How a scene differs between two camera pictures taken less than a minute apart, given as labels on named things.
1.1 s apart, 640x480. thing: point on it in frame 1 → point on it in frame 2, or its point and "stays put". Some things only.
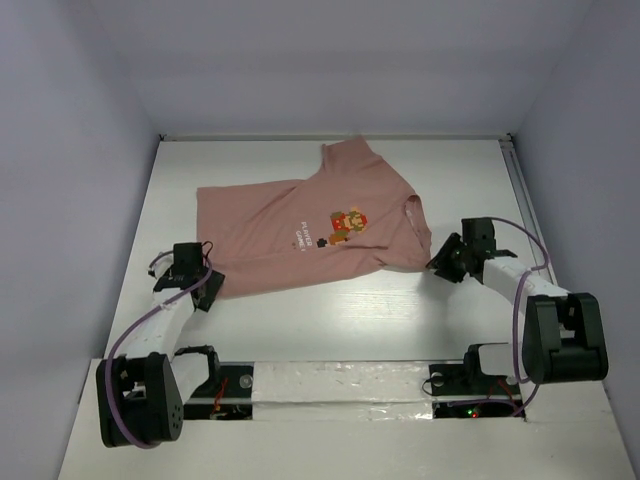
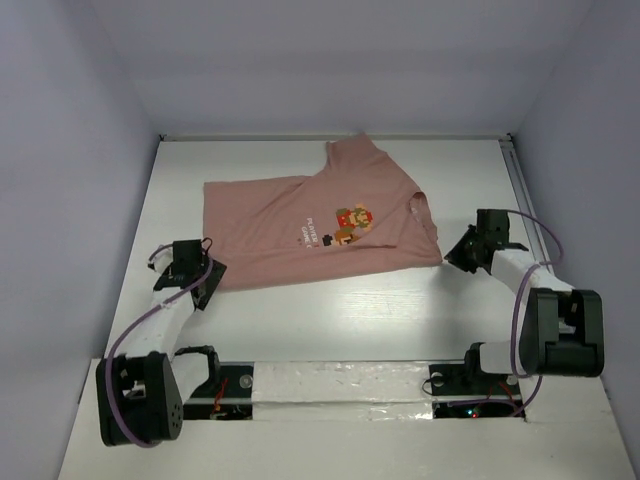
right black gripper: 440,259 → 457,256
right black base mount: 463,390 stays put
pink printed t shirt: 354,213 stays put
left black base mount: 227,394 stays put
